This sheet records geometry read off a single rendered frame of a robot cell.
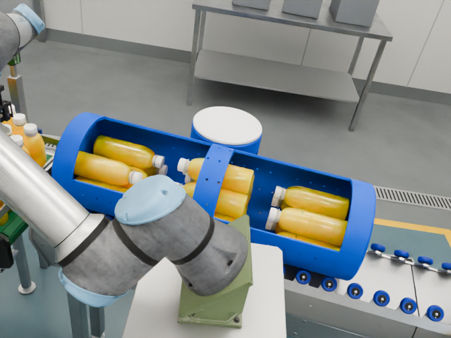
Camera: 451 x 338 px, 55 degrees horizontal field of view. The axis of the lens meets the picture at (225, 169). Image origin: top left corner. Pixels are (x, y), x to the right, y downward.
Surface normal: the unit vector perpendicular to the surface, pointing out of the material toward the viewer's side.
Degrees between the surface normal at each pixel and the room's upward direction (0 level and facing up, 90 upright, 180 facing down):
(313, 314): 71
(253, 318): 0
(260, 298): 0
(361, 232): 49
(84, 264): 66
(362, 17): 90
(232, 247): 33
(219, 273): 58
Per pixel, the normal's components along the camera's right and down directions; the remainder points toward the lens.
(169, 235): 0.31, 0.37
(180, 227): 0.50, 0.17
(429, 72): -0.07, 0.59
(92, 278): -0.02, 0.15
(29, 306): 0.14, -0.79
